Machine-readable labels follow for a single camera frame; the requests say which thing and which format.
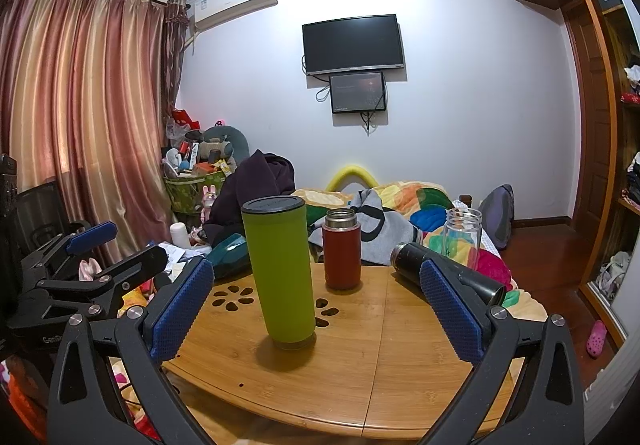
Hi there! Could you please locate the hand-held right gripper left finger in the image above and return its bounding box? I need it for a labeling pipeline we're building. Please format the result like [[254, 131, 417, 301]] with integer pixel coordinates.
[[46, 256, 216, 445]]

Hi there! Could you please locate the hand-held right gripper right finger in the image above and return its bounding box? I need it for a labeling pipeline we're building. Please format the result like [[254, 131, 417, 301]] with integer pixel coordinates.
[[417, 258, 587, 445]]

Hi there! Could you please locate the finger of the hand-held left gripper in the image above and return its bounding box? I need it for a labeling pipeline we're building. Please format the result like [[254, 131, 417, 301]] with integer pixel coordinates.
[[36, 245, 169, 321], [20, 221, 117, 286]]

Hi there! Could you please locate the green cup with dark lid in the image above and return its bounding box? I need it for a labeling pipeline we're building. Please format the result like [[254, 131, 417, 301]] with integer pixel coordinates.
[[241, 195, 317, 351]]

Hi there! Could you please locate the black thermos cup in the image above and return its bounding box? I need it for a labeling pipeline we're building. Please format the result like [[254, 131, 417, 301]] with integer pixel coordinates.
[[390, 241, 507, 308]]

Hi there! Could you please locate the clear glass cup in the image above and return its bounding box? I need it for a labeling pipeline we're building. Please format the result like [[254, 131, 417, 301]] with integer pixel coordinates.
[[442, 208, 483, 271]]

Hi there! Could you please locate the red thermos cup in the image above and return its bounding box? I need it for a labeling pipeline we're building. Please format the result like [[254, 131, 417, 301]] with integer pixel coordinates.
[[321, 208, 362, 291]]

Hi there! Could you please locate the white paper roll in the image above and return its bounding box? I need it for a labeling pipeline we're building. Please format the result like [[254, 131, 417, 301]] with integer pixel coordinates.
[[170, 222, 192, 248]]

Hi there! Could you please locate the black mesh chair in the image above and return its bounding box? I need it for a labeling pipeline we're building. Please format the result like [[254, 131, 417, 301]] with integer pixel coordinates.
[[12, 180, 93, 256]]

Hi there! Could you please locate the teal bag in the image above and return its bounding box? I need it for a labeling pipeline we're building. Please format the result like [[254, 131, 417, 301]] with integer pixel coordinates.
[[205, 232, 251, 280]]

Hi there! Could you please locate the green storage basket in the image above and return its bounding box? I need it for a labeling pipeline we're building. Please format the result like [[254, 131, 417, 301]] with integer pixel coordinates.
[[164, 172, 228, 216]]

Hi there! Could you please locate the pink bunny toy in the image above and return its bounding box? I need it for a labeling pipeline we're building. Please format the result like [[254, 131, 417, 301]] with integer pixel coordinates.
[[201, 185, 221, 222]]

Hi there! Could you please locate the grey striped cloth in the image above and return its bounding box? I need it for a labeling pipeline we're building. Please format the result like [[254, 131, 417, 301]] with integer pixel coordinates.
[[307, 188, 426, 267]]

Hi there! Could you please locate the grey backpack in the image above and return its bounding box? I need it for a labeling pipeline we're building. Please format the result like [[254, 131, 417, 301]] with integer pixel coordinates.
[[479, 184, 516, 251]]

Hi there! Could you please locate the colourful patchwork blanket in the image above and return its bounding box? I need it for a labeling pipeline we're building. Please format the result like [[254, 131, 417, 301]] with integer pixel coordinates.
[[295, 181, 523, 311]]

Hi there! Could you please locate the pink striped curtain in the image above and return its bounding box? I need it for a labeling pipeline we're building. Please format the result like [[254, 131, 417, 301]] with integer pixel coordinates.
[[0, 0, 171, 271]]

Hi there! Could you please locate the dark purple jacket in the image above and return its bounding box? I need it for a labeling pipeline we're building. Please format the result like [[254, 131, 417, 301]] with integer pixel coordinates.
[[204, 149, 297, 246]]

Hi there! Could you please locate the pink slipper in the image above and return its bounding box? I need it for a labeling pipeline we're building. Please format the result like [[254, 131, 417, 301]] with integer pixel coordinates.
[[586, 320, 608, 359]]

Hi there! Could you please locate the red bag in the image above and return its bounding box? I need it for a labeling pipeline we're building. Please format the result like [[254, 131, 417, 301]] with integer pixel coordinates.
[[171, 109, 201, 132]]

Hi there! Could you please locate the grey plush pillow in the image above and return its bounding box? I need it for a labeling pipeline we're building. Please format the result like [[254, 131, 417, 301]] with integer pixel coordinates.
[[200, 125, 249, 161]]

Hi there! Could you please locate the white handbag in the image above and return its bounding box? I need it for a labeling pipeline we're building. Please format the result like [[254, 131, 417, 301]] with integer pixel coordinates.
[[597, 251, 633, 301]]

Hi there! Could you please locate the wooden wardrobe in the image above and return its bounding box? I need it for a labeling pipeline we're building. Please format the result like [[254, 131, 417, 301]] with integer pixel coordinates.
[[555, 0, 640, 351]]

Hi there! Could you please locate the wooden door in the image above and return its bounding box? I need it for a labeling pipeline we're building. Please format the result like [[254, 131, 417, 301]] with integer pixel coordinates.
[[562, 5, 610, 246]]

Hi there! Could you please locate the white air conditioner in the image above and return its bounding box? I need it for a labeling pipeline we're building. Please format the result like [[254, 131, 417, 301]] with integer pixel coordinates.
[[187, 0, 279, 32]]

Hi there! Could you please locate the yellow foam ring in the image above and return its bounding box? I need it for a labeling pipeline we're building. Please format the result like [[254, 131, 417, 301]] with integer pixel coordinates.
[[325, 165, 382, 193]]

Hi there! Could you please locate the small wall monitor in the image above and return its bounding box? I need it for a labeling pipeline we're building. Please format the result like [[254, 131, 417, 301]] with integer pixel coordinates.
[[328, 71, 388, 115]]

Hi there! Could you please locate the wall television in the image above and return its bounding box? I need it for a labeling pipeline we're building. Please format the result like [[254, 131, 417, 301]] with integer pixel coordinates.
[[301, 14, 406, 77]]

